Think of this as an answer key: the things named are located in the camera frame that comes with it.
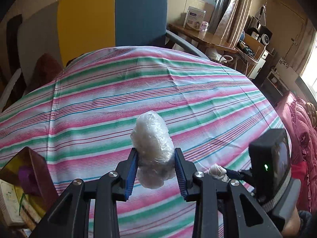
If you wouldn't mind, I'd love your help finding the beige cloth ball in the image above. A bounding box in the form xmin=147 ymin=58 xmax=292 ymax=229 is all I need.
xmin=207 ymin=163 xmax=229 ymax=183

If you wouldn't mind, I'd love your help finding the wooden side desk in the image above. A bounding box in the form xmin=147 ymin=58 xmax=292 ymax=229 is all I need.
xmin=168 ymin=24 xmax=238 ymax=54

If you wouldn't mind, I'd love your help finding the dark red cloth bag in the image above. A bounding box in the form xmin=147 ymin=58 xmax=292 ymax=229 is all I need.
xmin=26 ymin=53 xmax=63 ymax=93

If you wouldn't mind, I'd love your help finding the pink quilt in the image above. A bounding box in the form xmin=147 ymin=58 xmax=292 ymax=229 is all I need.
xmin=275 ymin=92 xmax=316 ymax=213

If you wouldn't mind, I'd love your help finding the patterned curtain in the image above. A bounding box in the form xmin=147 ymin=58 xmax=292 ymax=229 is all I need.
xmin=208 ymin=0 xmax=252 ymax=48

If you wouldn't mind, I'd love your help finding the white plastic ball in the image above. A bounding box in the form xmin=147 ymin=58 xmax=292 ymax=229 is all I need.
xmin=130 ymin=111 xmax=175 ymax=189

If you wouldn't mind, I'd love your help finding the person right hand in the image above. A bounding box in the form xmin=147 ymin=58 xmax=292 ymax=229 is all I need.
xmin=282 ymin=207 xmax=301 ymax=237

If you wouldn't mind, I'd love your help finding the grey yellow blue chair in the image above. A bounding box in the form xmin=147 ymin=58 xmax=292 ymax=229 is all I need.
xmin=0 ymin=0 xmax=211 ymax=105

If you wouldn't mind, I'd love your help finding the white blue product box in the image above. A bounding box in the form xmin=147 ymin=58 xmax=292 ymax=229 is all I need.
xmin=183 ymin=7 xmax=206 ymax=31

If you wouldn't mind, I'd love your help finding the green noodle snack packet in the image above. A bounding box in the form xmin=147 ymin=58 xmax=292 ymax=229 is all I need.
xmin=19 ymin=193 xmax=41 ymax=231

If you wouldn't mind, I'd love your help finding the black rolled mat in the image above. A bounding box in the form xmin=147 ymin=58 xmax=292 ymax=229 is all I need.
xmin=6 ymin=14 xmax=23 ymax=75

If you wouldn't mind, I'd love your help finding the white cardboard box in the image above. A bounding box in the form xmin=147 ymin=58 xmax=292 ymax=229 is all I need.
xmin=1 ymin=180 xmax=25 ymax=226

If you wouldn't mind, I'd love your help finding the striped bed sheet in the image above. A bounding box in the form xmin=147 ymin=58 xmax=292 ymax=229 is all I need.
xmin=0 ymin=45 xmax=293 ymax=238

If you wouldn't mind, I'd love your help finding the gold metal tin tray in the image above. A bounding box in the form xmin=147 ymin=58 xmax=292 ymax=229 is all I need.
xmin=1 ymin=147 xmax=58 ymax=230

